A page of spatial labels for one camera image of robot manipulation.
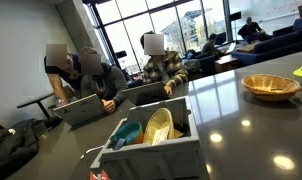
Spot orange plastic piece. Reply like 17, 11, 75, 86
173, 128, 185, 139

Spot yellow plate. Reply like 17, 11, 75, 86
142, 107, 175, 146

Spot person in plaid shirt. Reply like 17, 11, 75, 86
139, 30, 189, 97

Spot person in grey hoodie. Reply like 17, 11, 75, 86
78, 45, 129, 114

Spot white paper tag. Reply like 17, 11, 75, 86
151, 125, 171, 146

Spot grey backpack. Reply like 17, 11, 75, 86
183, 58, 202, 75

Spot teal plastic bowl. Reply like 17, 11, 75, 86
113, 120, 145, 146

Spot blue armchair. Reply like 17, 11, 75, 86
187, 49, 217, 77

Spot grey plastic storage bin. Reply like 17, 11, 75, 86
90, 96, 207, 180

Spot seated person in dark jacket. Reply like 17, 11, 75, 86
201, 33, 226, 56

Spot grey laptop with logo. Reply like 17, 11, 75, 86
53, 93, 106, 127

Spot wooden coffee table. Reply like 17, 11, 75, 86
214, 54, 240, 74

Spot open white laptop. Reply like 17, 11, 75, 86
226, 42, 237, 54

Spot person in purple shirt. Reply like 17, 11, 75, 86
43, 42, 83, 108

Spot red and white packet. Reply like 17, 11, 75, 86
89, 169, 111, 180

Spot low wooden table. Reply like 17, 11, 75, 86
235, 41, 262, 54

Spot distant seated person in black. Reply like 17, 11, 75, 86
237, 16, 267, 43

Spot clear drinking glass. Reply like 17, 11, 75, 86
32, 120, 50, 140

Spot small black side table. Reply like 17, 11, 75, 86
16, 92, 56, 119

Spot round wicker basket bowl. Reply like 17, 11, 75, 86
241, 73, 302, 103

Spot blue sofa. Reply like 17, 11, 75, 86
231, 16, 302, 66

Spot black jacket bag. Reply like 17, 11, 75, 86
0, 118, 64, 180

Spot large glass window wall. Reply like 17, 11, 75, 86
82, 0, 233, 76

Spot white cable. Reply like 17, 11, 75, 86
80, 145, 105, 160

